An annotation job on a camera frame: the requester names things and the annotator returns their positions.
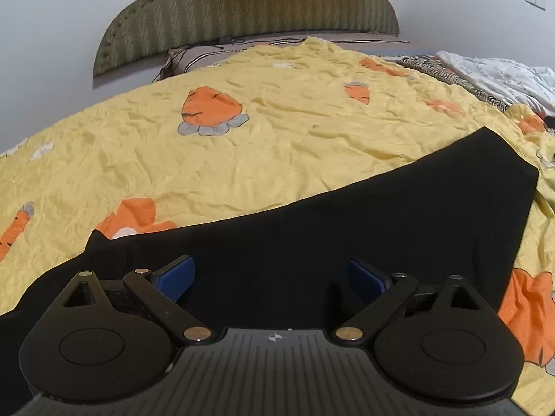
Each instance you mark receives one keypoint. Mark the olive padded headboard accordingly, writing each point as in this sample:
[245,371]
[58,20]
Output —
[149,27]

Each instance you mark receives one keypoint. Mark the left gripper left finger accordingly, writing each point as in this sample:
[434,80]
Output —
[104,340]

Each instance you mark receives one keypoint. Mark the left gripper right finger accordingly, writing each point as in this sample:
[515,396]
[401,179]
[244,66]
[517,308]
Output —
[438,344]

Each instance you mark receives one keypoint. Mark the zebra striped cloth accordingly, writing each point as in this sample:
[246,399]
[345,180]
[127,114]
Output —
[434,67]

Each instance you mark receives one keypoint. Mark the yellow carrot print bedsheet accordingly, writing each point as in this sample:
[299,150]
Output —
[263,130]

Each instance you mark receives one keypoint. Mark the black pants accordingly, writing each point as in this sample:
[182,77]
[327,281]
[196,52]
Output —
[272,286]

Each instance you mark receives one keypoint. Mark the beige striped pillow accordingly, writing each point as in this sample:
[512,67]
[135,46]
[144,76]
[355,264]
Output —
[188,58]

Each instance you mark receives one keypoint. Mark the white patterned blanket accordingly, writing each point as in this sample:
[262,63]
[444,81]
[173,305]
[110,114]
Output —
[509,81]

